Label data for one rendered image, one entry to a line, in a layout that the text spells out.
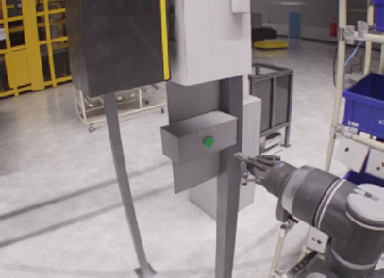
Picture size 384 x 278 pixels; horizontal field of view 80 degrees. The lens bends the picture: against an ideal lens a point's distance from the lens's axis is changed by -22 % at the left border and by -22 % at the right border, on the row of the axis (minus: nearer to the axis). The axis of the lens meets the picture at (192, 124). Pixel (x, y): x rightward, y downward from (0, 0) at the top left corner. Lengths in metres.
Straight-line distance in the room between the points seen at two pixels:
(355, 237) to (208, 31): 0.48
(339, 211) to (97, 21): 0.52
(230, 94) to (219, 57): 0.24
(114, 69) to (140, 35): 0.08
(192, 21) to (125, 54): 0.15
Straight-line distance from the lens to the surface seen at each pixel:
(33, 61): 7.81
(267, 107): 2.87
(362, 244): 0.50
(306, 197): 0.51
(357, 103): 1.11
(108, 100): 1.19
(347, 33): 1.07
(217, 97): 0.85
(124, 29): 0.50
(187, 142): 0.71
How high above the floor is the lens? 1.47
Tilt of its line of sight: 22 degrees down
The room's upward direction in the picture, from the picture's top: 3 degrees counter-clockwise
